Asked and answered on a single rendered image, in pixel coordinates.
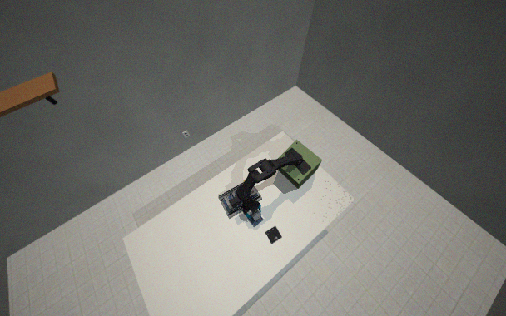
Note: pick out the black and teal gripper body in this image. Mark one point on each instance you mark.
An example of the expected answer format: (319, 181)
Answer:
(245, 210)

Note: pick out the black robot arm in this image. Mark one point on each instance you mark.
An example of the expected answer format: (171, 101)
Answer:
(268, 168)

